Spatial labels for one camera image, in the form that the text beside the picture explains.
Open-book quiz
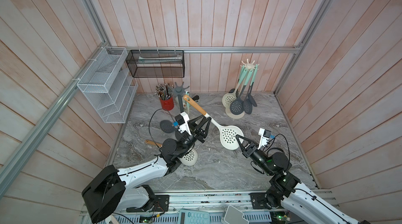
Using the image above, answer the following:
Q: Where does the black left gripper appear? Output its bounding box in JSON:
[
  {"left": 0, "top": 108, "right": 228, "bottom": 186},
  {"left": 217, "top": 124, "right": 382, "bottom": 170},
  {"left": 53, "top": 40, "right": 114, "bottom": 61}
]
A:
[{"left": 176, "top": 113, "right": 211, "bottom": 159}]

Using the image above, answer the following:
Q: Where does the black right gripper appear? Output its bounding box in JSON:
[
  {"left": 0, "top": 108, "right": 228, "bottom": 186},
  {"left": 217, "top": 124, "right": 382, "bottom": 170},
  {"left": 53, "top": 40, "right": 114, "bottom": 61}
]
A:
[{"left": 238, "top": 135, "right": 275, "bottom": 178}]

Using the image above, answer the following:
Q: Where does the large cream skimmer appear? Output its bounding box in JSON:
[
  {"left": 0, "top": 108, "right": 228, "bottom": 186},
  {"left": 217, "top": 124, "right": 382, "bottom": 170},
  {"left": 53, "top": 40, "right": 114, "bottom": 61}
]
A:
[{"left": 145, "top": 139, "right": 198, "bottom": 166}]

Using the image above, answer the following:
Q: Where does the grey skimmer front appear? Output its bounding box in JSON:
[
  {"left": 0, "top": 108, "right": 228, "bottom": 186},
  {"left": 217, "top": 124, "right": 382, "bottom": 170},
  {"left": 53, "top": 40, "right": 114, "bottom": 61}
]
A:
[{"left": 244, "top": 66, "right": 258, "bottom": 115}]

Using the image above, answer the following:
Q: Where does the grey skimmer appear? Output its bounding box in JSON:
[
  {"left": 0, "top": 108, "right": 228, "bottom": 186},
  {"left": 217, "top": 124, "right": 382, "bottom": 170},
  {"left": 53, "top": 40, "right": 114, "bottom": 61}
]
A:
[
  {"left": 160, "top": 120, "right": 175, "bottom": 134},
  {"left": 244, "top": 66, "right": 258, "bottom": 115},
  {"left": 248, "top": 64, "right": 259, "bottom": 107}
]

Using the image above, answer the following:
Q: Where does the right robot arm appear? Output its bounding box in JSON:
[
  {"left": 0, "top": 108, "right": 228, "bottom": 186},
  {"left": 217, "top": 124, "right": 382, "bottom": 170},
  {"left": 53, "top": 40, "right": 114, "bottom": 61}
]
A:
[{"left": 236, "top": 135, "right": 368, "bottom": 224}]

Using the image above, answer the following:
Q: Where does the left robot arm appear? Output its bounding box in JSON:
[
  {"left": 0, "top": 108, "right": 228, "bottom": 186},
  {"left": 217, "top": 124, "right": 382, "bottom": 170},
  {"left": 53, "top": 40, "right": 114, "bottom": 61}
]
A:
[{"left": 82, "top": 113, "right": 211, "bottom": 224}]

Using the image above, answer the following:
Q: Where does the grey skimmer behind grey rack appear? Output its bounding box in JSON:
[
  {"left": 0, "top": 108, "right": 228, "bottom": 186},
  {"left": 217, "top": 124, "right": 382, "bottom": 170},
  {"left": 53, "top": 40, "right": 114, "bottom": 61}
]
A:
[{"left": 160, "top": 120, "right": 175, "bottom": 134}]

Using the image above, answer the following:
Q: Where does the cream utensil rack stand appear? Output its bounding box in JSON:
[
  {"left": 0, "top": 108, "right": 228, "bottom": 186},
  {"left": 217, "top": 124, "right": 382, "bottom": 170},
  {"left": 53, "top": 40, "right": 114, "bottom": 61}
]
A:
[{"left": 225, "top": 60, "right": 255, "bottom": 119}]

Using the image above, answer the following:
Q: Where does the grey utensil rack stand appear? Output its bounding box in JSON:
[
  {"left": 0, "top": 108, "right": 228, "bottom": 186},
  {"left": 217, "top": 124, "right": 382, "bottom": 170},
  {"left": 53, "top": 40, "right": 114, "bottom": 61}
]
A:
[{"left": 172, "top": 82, "right": 191, "bottom": 140}]

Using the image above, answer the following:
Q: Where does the mint stapler black top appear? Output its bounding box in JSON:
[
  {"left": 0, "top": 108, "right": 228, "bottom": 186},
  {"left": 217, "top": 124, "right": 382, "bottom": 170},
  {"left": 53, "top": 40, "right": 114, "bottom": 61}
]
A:
[{"left": 192, "top": 95, "right": 200, "bottom": 103}]

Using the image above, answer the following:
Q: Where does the red metal pencil cup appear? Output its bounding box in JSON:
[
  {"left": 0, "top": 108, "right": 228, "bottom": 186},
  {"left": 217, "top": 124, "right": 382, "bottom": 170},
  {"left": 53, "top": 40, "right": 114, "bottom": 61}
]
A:
[{"left": 160, "top": 96, "right": 174, "bottom": 111}]

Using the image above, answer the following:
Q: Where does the bundle of pencils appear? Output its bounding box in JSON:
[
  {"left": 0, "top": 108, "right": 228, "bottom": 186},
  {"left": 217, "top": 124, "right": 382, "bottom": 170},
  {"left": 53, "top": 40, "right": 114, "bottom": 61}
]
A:
[{"left": 155, "top": 83, "right": 173, "bottom": 100}]

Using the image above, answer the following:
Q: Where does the grey plastic box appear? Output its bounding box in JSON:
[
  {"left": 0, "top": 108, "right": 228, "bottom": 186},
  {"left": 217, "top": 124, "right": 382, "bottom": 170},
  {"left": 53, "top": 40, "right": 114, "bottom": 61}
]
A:
[{"left": 221, "top": 206, "right": 249, "bottom": 224}]

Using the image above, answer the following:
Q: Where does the grey calculator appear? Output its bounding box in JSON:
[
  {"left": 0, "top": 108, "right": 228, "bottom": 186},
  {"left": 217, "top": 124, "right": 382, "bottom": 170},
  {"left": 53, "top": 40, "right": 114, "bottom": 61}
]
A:
[{"left": 178, "top": 209, "right": 210, "bottom": 224}]

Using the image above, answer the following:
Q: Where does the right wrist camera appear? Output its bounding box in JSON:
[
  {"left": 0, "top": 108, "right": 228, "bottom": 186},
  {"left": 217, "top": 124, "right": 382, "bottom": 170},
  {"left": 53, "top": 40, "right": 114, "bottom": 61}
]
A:
[{"left": 258, "top": 128, "right": 272, "bottom": 150}]

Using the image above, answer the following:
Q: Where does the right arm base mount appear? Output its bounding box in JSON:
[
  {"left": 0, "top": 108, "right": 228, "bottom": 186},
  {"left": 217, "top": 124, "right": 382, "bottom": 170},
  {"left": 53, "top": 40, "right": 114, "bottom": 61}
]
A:
[{"left": 249, "top": 190, "right": 296, "bottom": 209}]

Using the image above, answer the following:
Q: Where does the aluminium rail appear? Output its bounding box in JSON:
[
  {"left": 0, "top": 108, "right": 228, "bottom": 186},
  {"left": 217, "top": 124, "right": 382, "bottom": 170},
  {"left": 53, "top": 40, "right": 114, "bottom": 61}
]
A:
[{"left": 81, "top": 189, "right": 341, "bottom": 214}]

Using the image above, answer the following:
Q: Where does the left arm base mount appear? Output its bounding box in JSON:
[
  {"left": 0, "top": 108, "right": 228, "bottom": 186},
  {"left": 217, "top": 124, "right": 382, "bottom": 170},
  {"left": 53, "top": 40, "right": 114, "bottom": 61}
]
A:
[{"left": 126, "top": 185, "right": 170, "bottom": 212}]

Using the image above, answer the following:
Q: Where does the black mesh wall basket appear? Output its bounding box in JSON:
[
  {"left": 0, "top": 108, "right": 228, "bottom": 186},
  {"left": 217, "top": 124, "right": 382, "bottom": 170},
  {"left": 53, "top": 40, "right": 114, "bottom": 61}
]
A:
[{"left": 126, "top": 49, "right": 185, "bottom": 78}]

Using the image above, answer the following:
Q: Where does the white wire mesh shelf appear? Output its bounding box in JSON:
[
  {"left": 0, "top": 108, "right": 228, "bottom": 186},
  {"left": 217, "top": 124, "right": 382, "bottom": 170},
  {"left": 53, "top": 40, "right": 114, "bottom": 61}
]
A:
[{"left": 77, "top": 47, "right": 138, "bottom": 124}]

